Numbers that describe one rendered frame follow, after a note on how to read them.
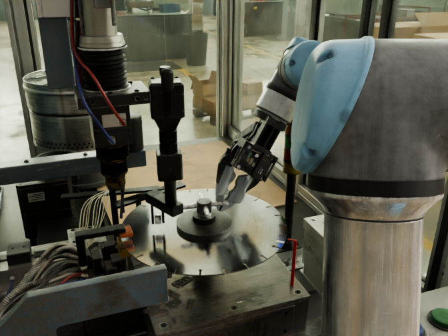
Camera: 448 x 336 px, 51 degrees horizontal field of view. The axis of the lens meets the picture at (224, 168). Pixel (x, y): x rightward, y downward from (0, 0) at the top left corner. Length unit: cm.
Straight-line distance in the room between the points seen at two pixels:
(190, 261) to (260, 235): 16
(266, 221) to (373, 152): 60
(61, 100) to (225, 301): 81
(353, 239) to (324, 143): 9
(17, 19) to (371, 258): 159
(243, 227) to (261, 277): 11
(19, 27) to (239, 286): 125
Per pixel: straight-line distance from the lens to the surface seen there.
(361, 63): 39
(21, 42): 184
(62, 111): 145
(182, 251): 86
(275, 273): 98
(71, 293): 73
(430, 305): 90
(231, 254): 85
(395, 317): 43
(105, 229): 89
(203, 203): 90
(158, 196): 89
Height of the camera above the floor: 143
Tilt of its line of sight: 23 degrees down
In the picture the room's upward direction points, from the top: straight up
